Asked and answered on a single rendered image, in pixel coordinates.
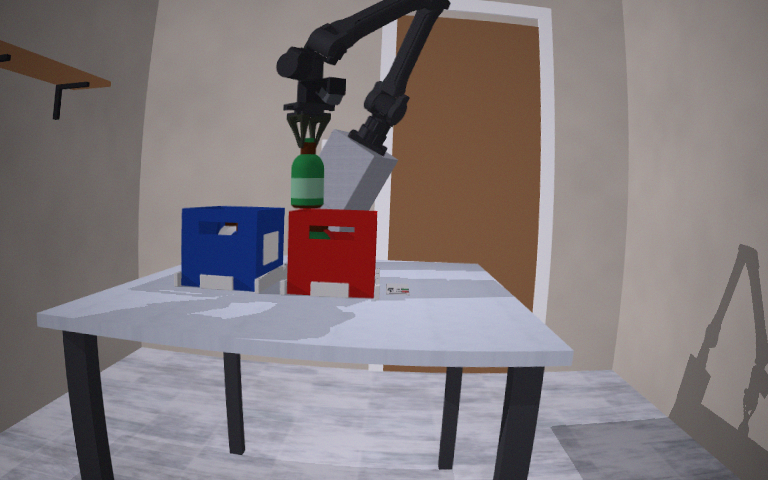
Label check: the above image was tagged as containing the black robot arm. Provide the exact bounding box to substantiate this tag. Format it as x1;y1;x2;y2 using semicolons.
276;0;451;156

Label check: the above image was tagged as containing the blue plastic crate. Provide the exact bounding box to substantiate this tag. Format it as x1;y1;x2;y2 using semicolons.
181;206;285;292

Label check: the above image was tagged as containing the red plastic crate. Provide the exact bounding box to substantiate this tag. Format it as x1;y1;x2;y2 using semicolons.
287;209;377;298

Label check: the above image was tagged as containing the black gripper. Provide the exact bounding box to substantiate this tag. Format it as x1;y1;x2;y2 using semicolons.
283;89;335;148

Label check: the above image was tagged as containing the white paper strip with printed marks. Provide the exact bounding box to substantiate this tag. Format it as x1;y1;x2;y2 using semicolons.
386;283;410;295

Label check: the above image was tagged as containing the white bottle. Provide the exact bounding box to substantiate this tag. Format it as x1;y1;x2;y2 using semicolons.
218;222;236;235

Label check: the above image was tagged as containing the green bottle with pale green label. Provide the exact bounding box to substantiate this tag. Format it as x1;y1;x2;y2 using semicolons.
309;226;331;240
291;138;324;209

